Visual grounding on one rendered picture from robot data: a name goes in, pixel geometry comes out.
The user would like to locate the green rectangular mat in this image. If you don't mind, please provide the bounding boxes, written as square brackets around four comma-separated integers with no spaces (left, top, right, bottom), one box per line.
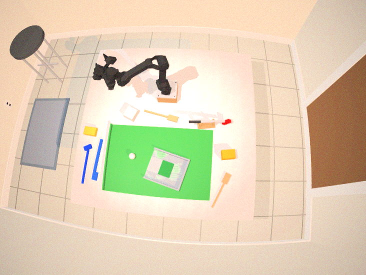
[104,124,213,201]

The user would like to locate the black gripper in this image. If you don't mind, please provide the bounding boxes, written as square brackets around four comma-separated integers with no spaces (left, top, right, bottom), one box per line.
[92,53,117,81]

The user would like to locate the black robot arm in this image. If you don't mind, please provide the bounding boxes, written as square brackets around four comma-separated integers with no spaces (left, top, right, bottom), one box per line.
[93,55,172,96]

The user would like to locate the red golf putter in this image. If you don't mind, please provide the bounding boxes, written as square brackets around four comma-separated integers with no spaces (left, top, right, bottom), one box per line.
[188,118,232,125]

